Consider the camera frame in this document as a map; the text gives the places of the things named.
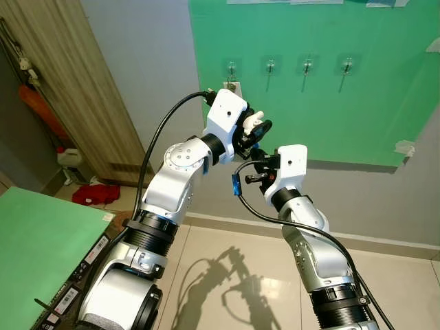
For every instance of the black printed carton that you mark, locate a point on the black printed carton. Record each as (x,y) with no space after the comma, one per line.
(93,258)

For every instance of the green wall board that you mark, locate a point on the green wall board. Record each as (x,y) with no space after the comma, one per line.
(357,117)

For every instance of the wooden door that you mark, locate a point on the wooden door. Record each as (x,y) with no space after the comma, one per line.
(75,82)

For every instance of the green table board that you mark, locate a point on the green table board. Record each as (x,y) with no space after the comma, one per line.
(41,254)

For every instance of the orange mop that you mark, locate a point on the orange mop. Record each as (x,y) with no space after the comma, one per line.
(41,110)

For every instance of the white plastic jug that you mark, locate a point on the white plastic jug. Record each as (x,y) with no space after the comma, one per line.
(69,161)

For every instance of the long white tape strip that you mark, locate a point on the long white tape strip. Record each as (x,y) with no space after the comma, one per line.
(275,2)

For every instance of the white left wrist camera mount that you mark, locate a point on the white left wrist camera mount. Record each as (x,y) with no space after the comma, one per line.
(225,113)

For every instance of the white tape piece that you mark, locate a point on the white tape piece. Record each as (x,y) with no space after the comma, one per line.
(405,148)
(434,47)

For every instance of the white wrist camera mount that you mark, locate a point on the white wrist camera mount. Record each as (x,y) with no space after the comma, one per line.
(292,165)
(225,113)

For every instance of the white key tag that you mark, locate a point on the white key tag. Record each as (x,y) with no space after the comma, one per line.
(232,87)

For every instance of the red cloth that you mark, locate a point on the red cloth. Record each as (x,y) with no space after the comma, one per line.
(96,194)

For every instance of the clear adhesive wall hook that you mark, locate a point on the clear adhesive wall hook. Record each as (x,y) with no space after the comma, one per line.
(307,67)
(347,67)
(232,67)
(271,67)

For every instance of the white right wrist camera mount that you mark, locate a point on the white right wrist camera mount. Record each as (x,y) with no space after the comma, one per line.
(292,165)

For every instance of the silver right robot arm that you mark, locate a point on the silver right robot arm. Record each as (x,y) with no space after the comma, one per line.
(313,254)

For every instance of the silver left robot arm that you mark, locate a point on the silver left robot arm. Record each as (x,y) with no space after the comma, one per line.
(172,179)

